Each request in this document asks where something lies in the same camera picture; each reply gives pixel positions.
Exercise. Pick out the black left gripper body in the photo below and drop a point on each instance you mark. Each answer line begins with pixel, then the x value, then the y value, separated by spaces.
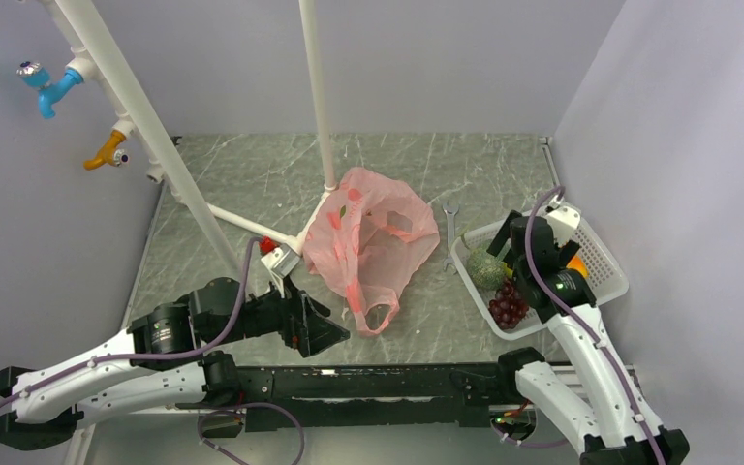
pixel 272 313

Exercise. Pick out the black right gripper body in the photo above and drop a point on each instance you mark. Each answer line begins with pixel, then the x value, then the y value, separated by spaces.
pixel 566 252

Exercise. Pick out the fake orange carrot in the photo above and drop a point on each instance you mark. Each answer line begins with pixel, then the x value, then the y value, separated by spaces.
pixel 577 264

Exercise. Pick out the fake green avocado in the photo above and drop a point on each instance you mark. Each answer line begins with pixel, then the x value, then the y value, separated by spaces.
pixel 486 271

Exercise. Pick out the fake purple grape bunch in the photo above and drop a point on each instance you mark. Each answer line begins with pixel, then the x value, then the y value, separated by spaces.
pixel 507 308

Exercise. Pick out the pink plastic bag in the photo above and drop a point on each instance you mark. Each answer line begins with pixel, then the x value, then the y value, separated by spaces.
pixel 368 239

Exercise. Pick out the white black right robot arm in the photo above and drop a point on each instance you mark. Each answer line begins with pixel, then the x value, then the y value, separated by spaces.
pixel 612 424

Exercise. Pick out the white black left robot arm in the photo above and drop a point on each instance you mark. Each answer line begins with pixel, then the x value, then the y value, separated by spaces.
pixel 169 356

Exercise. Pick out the silver open-end wrench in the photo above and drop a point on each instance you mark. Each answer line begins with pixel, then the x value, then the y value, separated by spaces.
pixel 450 209

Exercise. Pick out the white perforated plastic basket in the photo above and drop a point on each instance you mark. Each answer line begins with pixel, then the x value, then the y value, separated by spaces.
pixel 606 280

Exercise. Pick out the orange plastic faucet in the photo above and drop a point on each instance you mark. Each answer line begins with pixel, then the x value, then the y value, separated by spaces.
pixel 110 153

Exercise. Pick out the blue plastic faucet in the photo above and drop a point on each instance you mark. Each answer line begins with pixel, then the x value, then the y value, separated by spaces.
pixel 50 92

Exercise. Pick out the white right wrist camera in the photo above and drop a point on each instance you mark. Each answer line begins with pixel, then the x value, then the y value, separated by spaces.
pixel 564 220

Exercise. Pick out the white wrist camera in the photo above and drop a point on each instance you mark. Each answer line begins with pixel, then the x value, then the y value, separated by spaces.
pixel 564 220
pixel 278 258

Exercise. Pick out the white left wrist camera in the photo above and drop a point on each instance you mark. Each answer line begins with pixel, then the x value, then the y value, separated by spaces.
pixel 278 258

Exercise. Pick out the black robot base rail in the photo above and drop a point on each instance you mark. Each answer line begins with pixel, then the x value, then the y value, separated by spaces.
pixel 466 394

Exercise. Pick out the white PVC pipe frame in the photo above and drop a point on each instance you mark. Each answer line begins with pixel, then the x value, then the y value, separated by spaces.
pixel 97 57

